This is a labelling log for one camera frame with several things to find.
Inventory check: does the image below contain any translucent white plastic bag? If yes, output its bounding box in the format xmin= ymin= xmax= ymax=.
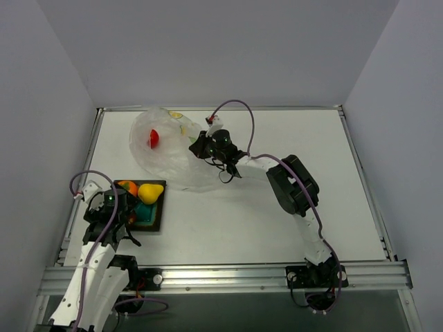
xmin=129 ymin=107 xmax=221 ymax=192

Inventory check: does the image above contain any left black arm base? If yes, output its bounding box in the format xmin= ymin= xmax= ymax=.
xmin=114 ymin=268 xmax=169 ymax=317

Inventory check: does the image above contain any dark brown fake fruit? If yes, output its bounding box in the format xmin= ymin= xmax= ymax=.
xmin=128 ymin=214 xmax=137 ymax=224

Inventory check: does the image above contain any red fake apple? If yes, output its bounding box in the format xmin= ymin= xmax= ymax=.
xmin=147 ymin=129 xmax=160 ymax=149

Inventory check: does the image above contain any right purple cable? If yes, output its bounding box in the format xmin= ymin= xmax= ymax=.
xmin=207 ymin=99 xmax=343 ymax=312

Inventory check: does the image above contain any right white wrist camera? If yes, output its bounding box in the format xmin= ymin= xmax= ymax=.
xmin=206 ymin=115 xmax=224 ymax=137

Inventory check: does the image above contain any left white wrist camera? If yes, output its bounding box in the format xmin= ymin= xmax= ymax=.
xmin=73 ymin=180 xmax=102 ymax=203

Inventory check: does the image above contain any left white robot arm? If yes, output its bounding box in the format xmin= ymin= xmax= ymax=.
xmin=34 ymin=188 xmax=140 ymax=331

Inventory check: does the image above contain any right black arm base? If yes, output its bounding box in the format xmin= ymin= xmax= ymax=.
xmin=285 ymin=264 xmax=349 ymax=315

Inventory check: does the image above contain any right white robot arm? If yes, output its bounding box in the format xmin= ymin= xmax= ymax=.
xmin=189 ymin=129 xmax=341 ymax=286

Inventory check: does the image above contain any orange fake persimmon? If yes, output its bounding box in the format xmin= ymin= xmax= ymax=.
xmin=117 ymin=181 xmax=138 ymax=197

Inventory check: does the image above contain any square teal ceramic plate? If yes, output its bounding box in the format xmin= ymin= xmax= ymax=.
xmin=114 ymin=180 xmax=167 ymax=232

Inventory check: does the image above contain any aluminium front rail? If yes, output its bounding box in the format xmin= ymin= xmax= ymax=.
xmin=37 ymin=261 xmax=413 ymax=295

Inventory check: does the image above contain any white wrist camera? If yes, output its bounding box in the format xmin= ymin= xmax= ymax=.
xmin=73 ymin=180 xmax=102 ymax=203
xmin=206 ymin=115 xmax=224 ymax=137

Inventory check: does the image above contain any yellow fake pear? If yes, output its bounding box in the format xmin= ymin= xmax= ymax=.
xmin=138 ymin=183 xmax=164 ymax=205

